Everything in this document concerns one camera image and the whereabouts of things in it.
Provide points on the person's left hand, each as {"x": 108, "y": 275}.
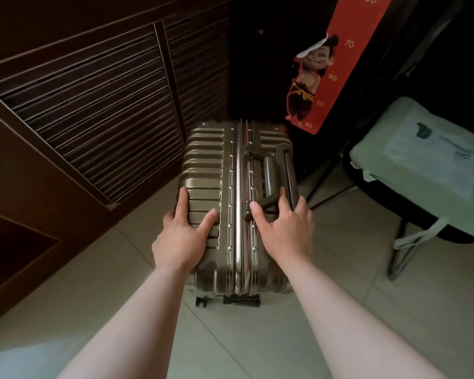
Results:
{"x": 181, "y": 240}

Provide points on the person's right hand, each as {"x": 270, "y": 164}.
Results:
{"x": 286, "y": 236}

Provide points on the gold hard-shell suitcase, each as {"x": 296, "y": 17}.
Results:
{"x": 221, "y": 161}

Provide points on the person's right forearm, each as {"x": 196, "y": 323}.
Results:
{"x": 351, "y": 327}

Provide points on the person's left forearm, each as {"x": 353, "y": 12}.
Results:
{"x": 134, "y": 331}

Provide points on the black metal chair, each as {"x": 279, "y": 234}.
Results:
{"x": 403, "y": 221}

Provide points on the pale green bag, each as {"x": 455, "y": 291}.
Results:
{"x": 418, "y": 165}

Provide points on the dark brown wooden cabinet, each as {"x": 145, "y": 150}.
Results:
{"x": 83, "y": 114}

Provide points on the red cartoon height chart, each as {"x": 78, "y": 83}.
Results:
{"x": 351, "y": 67}

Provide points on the black tall cabinet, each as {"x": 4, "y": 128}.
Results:
{"x": 260, "y": 55}

